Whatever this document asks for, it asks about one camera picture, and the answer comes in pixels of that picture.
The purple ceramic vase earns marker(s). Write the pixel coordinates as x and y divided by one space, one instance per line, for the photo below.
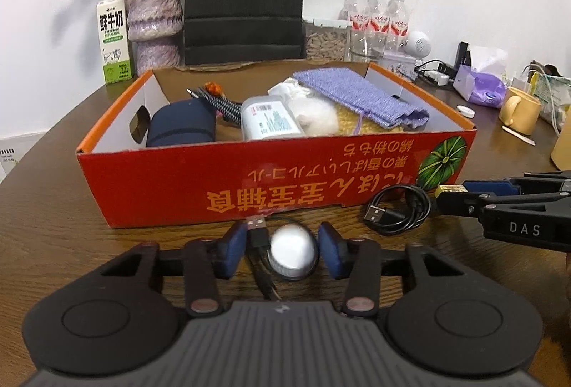
154 17

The flat wooden stick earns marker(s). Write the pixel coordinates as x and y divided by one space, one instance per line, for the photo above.
517 135

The small white lid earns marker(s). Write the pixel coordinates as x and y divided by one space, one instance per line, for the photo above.
466 111

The clear water bottle red label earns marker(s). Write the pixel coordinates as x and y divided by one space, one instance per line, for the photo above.
357 10
377 12
398 19

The clear snack container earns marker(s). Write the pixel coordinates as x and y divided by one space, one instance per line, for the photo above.
325 41

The purple tissue box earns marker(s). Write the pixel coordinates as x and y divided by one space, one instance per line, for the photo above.
481 92

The white and yellow plush toy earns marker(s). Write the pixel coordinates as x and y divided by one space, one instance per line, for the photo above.
319 119

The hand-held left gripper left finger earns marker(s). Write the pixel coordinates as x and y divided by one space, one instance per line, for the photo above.
234 248

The yellow mug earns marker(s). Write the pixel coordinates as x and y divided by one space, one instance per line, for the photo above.
524 110

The yellow thermos jug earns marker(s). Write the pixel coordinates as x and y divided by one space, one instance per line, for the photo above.
563 146

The navy blue pouch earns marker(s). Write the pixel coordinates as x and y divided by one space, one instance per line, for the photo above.
178 124

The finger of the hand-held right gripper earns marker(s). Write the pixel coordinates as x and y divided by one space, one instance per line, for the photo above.
459 204
490 185

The brown wooden desktop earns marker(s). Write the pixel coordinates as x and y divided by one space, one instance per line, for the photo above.
67 226

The red cardboard box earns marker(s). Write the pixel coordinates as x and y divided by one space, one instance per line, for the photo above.
223 173

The white power strip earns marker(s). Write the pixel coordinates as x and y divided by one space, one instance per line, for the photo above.
437 77

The green patterned package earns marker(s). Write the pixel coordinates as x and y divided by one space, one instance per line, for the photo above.
553 95

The white green milk carton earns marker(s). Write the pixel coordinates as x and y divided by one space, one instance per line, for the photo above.
113 39

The white spray bottle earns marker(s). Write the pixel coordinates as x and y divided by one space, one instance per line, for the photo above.
267 119

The white round cap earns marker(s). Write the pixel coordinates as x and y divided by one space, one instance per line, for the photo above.
292 251

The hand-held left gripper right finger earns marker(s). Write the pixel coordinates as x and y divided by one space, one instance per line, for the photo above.
332 251

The black rectangular device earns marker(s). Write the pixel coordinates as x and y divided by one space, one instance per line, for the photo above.
461 57

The white round device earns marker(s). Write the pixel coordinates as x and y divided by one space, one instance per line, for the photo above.
418 43

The white printed tin box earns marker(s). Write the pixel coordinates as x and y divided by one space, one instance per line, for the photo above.
399 63

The purple woven cloth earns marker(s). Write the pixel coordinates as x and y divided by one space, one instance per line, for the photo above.
352 95

